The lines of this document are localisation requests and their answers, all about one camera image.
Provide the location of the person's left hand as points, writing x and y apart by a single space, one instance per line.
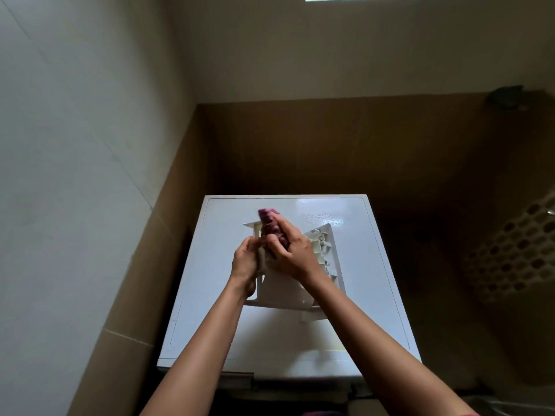
245 268

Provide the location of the person's right hand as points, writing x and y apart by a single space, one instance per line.
299 255

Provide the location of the red checkered cloth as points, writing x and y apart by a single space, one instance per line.
273 227

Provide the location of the white washing machine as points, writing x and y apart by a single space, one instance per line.
269 342

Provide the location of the person's right forearm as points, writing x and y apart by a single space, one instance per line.
386 355

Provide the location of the person's left forearm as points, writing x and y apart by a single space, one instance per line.
195 359

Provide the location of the perforated plastic basket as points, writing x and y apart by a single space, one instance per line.
516 251

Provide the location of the dark round basin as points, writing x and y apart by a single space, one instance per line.
511 407

